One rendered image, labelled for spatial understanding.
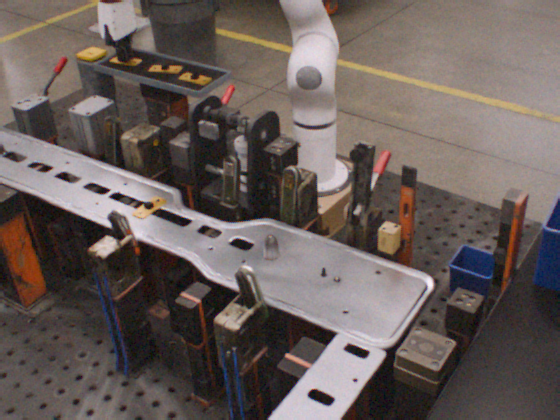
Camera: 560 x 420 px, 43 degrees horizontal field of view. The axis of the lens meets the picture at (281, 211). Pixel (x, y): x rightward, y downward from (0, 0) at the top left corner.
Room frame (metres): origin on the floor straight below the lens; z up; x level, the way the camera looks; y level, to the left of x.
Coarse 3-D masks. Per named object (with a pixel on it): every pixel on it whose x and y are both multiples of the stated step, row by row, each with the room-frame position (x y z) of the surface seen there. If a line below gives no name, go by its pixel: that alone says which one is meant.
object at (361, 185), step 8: (360, 144) 1.22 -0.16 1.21; (368, 144) 1.21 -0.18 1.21; (352, 152) 1.19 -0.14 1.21; (360, 152) 1.18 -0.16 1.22; (368, 152) 1.20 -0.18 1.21; (352, 160) 1.18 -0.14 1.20; (360, 160) 1.18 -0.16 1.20; (368, 160) 1.19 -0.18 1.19; (352, 168) 1.21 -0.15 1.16; (360, 168) 1.21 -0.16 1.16; (368, 168) 1.19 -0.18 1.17; (352, 176) 1.21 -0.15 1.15; (360, 176) 1.21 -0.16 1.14; (368, 176) 1.19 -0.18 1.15; (352, 184) 1.20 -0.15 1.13; (360, 184) 1.20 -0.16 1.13; (368, 184) 1.19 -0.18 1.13; (352, 192) 1.20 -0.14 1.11; (360, 192) 1.20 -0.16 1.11; (368, 192) 1.19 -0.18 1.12; (352, 200) 1.20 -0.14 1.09; (360, 200) 1.20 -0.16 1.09; (368, 200) 1.19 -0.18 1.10; (352, 208) 1.20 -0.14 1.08; (368, 208) 1.19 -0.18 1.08; (352, 216) 1.20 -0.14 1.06; (360, 224) 1.18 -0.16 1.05
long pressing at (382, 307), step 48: (48, 144) 1.68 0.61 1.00; (48, 192) 1.45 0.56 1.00; (144, 192) 1.42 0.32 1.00; (144, 240) 1.24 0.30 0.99; (192, 240) 1.22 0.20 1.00; (288, 240) 1.20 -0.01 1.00; (288, 288) 1.05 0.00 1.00; (336, 288) 1.04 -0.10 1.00; (384, 288) 1.03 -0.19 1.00; (432, 288) 1.02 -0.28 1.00; (384, 336) 0.90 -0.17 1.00
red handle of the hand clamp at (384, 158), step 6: (384, 156) 1.28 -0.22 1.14; (390, 156) 1.28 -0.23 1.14; (378, 162) 1.27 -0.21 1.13; (384, 162) 1.27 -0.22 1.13; (378, 168) 1.26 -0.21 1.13; (384, 168) 1.26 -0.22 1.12; (372, 174) 1.26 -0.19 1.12; (378, 174) 1.25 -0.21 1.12; (372, 180) 1.24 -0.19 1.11; (378, 180) 1.25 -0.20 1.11; (372, 186) 1.23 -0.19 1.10; (372, 192) 1.23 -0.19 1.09; (360, 204) 1.21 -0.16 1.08; (354, 210) 1.20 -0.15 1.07; (360, 210) 1.19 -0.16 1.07; (360, 216) 1.19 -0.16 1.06
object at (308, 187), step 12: (300, 168) 1.37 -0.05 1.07; (312, 180) 1.33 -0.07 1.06; (300, 192) 1.30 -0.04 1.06; (312, 192) 1.33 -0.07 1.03; (300, 204) 1.30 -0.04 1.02; (312, 204) 1.33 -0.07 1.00; (300, 216) 1.30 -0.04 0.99; (312, 216) 1.33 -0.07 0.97; (300, 228) 1.30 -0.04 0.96; (312, 228) 1.34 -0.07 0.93
